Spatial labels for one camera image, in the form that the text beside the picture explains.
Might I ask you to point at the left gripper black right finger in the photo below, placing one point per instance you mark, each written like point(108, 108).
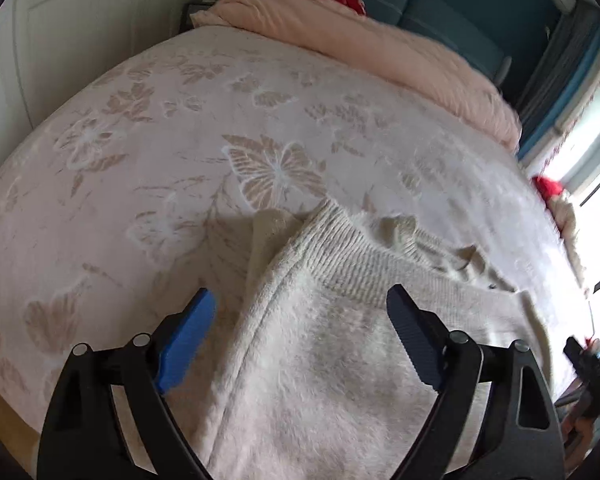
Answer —
point(519, 436)

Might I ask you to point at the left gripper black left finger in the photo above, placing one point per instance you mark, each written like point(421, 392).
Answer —
point(82, 436)

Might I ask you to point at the cream knitted sweater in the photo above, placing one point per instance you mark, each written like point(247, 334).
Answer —
point(316, 384)

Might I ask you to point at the red plush toy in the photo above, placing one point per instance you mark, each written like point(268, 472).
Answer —
point(547, 187)

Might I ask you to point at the pink butterfly bed blanket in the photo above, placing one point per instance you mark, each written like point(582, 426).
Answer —
point(141, 190)

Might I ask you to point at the white wardrobe doors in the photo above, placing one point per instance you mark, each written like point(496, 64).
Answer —
point(51, 49)

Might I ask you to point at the pink folded duvet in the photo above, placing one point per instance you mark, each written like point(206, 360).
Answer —
point(409, 60)

